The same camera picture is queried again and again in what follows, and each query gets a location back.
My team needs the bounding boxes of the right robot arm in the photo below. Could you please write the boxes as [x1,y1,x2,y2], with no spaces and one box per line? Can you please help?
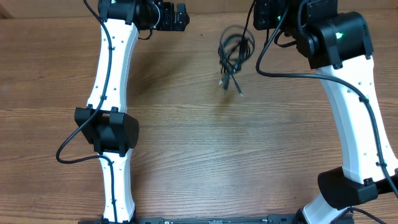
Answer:
[252,1,397,223]

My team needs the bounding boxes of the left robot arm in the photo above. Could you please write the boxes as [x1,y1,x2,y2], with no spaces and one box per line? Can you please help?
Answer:
[75,1,190,223]

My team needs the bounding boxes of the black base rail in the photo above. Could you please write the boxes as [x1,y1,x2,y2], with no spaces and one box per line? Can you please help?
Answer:
[77,213,355,224]

